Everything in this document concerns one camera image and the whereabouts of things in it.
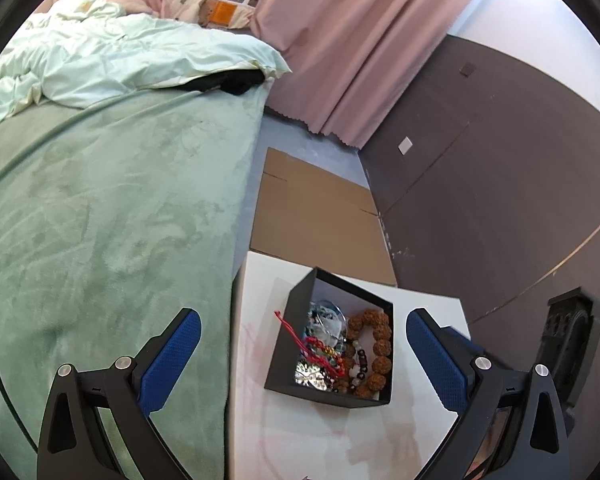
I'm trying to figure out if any flat cardboard sheet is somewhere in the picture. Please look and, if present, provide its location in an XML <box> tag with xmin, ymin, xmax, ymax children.
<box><xmin>250</xmin><ymin>147</ymin><xmax>398</xmax><ymax>288</ymax></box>

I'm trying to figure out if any green bed blanket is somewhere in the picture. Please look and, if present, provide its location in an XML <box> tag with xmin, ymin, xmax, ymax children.
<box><xmin>0</xmin><ymin>80</ymin><xmax>271</xmax><ymax>480</ymax></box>

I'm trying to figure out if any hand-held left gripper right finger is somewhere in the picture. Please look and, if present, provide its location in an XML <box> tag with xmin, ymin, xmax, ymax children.
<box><xmin>406</xmin><ymin>309</ymin><xmax>571</xmax><ymax>480</ymax></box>

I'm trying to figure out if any pillow with orange patch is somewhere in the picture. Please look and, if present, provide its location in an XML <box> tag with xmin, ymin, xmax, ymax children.
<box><xmin>162</xmin><ymin>0</ymin><xmax>256</xmax><ymax>31</ymax></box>

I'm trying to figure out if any black garment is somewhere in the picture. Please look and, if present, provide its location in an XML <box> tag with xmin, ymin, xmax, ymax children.
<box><xmin>172</xmin><ymin>70</ymin><xmax>266</xmax><ymax>96</ymax></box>

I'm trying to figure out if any red braided cord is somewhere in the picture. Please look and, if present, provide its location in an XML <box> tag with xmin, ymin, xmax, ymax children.
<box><xmin>274</xmin><ymin>310</ymin><xmax>347</xmax><ymax>378</ymax></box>

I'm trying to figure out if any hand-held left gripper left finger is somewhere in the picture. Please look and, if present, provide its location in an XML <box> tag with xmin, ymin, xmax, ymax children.
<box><xmin>37</xmin><ymin>308</ymin><xmax>202</xmax><ymax>480</ymax></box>

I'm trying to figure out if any white table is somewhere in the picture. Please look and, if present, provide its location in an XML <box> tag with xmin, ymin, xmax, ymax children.
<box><xmin>227</xmin><ymin>251</ymin><xmax>471</xmax><ymax>480</ymax></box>

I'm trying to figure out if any pale green duvet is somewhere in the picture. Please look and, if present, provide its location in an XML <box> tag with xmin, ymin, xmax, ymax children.
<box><xmin>0</xmin><ymin>0</ymin><xmax>292</xmax><ymax>131</ymax></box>

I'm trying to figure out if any brown seed bead bracelet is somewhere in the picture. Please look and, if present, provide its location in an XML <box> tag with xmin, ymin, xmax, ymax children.
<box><xmin>342</xmin><ymin>310</ymin><xmax>393</xmax><ymax>401</ymax></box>

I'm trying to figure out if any black jewelry box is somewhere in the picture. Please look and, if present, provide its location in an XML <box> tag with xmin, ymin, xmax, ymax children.
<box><xmin>264</xmin><ymin>267</ymin><xmax>396</xmax><ymax>411</ymax></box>

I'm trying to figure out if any wide pink curtain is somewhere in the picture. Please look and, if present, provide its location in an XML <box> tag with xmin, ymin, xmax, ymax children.
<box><xmin>252</xmin><ymin>0</ymin><xmax>501</xmax><ymax>150</ymax></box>

